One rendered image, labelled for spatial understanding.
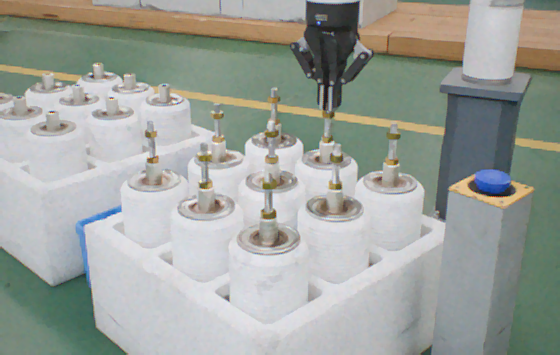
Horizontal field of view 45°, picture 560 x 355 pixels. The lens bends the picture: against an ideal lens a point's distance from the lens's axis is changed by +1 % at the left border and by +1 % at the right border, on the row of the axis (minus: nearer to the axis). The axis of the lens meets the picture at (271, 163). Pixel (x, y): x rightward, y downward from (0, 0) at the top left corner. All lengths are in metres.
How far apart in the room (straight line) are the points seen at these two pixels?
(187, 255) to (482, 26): 0.70
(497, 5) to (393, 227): 0.50
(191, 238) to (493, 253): 0.36
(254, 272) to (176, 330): 0.17
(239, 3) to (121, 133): 1.98
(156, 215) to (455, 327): 0.42
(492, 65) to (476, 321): 0.57
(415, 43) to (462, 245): 2.03
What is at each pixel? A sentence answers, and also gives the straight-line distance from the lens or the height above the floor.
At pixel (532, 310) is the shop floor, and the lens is 1.19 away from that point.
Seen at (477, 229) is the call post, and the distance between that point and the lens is 0.80.
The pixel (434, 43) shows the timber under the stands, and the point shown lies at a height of 0.06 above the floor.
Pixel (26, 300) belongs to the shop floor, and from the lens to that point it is 1.21.
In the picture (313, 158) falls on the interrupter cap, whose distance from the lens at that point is 1.02.
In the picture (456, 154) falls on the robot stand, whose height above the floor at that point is 0.16.
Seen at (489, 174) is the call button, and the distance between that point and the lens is 0.81.
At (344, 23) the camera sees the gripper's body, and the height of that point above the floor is 0.47.
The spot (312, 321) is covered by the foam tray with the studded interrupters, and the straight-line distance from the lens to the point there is 0.79.
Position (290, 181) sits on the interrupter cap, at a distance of 0.94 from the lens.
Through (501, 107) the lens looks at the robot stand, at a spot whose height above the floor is 0.27.
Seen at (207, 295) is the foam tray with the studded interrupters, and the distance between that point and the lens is 0.83.
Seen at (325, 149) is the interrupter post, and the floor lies 0.27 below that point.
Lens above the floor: 0.64
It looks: 22 degrees down
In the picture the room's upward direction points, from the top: straight up
